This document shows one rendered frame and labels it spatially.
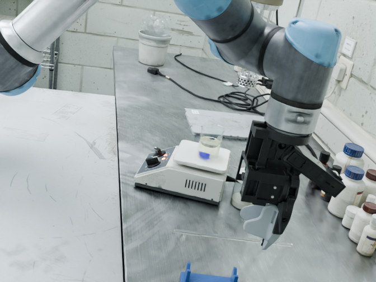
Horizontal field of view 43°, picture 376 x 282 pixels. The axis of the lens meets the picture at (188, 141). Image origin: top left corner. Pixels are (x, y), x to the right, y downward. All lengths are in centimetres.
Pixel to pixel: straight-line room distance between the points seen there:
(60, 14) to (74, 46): 247
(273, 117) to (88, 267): 40
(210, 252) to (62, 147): 50
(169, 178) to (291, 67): 49
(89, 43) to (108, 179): 244
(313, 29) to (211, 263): 46
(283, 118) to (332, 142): 83
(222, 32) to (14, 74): 57
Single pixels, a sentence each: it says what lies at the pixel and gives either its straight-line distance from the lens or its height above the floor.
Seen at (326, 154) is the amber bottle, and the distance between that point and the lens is 125.
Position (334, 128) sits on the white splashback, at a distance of 150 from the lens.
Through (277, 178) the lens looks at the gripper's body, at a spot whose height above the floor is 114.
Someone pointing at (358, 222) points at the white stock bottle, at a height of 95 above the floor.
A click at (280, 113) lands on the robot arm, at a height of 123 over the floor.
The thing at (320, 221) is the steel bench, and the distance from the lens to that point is 114.
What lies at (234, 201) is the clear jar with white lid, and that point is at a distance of 108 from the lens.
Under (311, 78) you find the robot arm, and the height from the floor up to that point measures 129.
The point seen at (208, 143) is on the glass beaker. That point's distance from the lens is 105.
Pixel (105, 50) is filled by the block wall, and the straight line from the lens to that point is 350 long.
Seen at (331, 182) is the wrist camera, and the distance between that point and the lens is 76.
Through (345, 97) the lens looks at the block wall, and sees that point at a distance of 156.
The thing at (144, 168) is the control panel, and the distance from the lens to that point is 110.
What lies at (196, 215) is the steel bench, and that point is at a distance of 103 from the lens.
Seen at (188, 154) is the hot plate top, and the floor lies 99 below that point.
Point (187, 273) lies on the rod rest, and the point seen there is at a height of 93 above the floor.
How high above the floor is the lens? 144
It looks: 23 degrees down
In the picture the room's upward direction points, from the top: 10 degrees clockwise
